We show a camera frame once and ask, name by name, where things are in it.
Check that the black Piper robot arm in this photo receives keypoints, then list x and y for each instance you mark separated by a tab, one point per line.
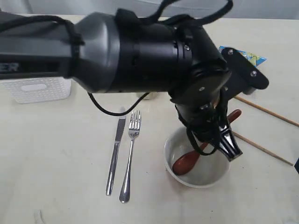
296	166

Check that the white perforated plastic basket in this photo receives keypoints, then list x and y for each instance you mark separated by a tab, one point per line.
37	90

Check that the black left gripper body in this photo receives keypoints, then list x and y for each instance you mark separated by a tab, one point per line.
197	95

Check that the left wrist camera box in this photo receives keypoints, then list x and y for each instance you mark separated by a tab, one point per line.
245	77

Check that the silver table knife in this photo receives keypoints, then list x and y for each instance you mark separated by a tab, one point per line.
117	141

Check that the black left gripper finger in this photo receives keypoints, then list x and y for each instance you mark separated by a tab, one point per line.
227	144

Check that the silver metal cup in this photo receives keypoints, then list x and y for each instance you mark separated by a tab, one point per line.
149	95

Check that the speckled white ceramic bowl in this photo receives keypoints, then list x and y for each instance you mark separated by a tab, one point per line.
207	171

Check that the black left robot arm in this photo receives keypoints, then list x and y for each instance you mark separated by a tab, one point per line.
111	54

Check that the silver metal fork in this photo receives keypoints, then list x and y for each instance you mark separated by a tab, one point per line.
133	132

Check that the brown wooden chopstick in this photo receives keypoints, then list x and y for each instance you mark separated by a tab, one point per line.
262	148
267	111

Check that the blue Lay's chips bag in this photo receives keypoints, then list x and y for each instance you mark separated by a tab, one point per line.
252	57

